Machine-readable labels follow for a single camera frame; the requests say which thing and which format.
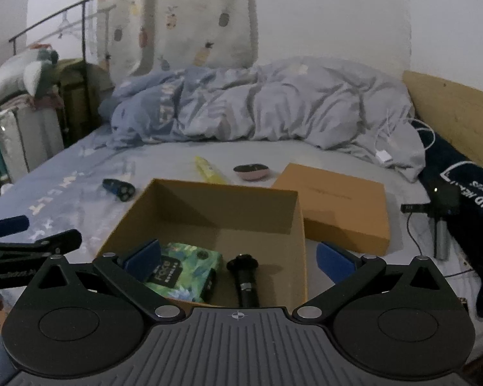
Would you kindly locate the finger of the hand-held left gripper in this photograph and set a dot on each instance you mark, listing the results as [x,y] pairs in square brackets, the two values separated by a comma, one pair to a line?
[6,227]
[52,242]

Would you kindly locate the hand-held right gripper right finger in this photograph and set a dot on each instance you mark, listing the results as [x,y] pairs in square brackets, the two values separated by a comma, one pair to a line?
[332,264]

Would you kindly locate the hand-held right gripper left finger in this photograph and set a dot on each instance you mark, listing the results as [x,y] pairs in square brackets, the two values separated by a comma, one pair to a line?
[145,260]

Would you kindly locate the orange-brown paper sheet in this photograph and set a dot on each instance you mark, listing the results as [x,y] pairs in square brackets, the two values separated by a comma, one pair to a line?
[338,205]

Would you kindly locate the brown cardboard box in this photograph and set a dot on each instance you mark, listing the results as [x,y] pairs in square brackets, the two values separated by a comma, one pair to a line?
[245,217]

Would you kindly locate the green floral packet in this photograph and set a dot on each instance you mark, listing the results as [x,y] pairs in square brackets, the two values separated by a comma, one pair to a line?
[189,261]

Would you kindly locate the blue electric shaver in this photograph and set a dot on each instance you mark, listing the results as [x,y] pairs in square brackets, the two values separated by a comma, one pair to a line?
[118,188]

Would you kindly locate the black cylindrical device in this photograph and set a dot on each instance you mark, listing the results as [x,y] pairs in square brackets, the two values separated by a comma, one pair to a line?
[247,281]

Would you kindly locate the light blue printed bedsheet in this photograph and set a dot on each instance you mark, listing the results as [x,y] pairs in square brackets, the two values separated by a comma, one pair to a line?
[84,161]

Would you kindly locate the silver storage bag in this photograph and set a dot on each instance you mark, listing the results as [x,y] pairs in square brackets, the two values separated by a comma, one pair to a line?
[32,136]

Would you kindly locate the yellow tube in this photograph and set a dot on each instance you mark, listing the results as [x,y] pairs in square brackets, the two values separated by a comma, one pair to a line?
[207,167]

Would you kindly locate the white cushion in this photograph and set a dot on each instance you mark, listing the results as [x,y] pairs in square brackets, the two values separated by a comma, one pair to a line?
[6,78]

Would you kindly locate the black cloth with white print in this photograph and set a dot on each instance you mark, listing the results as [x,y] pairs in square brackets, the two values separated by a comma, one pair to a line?
[477,225]

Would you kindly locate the olive cloth cover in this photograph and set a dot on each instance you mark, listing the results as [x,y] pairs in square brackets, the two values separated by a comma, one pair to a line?
[74,88]

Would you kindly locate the green and white plush toy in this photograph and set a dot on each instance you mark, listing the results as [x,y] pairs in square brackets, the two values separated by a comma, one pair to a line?
[40,72]

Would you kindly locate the grey-blue duvet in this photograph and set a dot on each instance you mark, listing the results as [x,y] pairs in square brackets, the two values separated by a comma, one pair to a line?
[265,104]

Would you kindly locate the wooden headboard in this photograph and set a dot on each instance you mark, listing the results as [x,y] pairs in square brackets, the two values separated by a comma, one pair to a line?
[459,108]

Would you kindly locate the pineapple print curtain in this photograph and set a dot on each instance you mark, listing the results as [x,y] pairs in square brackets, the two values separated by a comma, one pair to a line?
[185,16]

